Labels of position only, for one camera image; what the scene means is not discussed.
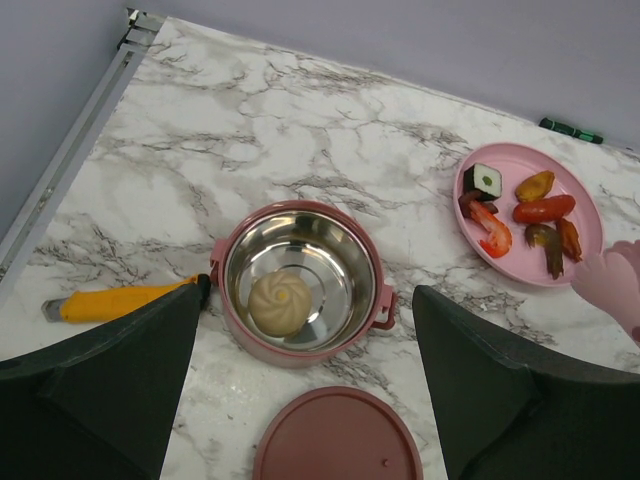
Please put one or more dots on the yellow utility knife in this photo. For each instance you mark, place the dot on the yellow utility knife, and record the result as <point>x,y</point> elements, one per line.
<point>107,305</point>

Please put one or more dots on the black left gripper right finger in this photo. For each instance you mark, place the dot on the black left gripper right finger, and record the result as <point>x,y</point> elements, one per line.
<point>508,408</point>

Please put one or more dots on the red sausage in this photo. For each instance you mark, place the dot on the red sausage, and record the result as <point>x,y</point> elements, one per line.
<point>544,210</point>

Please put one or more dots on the dark brown food piece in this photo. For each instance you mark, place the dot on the dark brown food piece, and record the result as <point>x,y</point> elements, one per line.
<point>546,237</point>

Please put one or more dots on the sushi roll piece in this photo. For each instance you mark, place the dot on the sushi roll piece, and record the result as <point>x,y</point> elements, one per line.
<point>483,179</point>

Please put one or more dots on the aluminium table edge rail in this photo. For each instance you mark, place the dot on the aluminium table edge rail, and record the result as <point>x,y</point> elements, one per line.
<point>64,68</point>

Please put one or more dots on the pink food plate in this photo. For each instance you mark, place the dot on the pink food plate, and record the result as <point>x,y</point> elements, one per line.
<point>517,162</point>

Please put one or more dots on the white steamed bun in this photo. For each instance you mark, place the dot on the white steamed bun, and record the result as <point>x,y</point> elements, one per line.
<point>279,303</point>

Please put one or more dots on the red white shrimp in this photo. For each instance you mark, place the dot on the red white shrimp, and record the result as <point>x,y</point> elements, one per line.
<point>497,240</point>

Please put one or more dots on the dark pink round lid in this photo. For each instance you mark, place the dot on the dark pink round lid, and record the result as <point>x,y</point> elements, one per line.
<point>337,433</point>

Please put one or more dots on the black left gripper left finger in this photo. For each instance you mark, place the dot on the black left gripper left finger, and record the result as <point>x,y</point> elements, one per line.
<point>100,404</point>

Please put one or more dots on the pink steel lunch pot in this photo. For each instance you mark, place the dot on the pink steel lunch pot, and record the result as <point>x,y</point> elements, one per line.
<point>331,253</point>

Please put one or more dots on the yellow brown food piece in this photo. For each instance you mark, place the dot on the yellow brown food piece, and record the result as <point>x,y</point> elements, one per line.
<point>535,187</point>

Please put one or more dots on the pink food tongs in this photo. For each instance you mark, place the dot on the pink food tongs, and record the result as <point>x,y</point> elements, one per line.
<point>610,282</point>

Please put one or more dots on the red braised meat piece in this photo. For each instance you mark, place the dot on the red braised meat piece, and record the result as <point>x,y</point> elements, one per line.
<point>569,239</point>

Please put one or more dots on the green black screwdriver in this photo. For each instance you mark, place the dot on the green black screwdriver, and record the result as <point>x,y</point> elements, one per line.
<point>570,131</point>

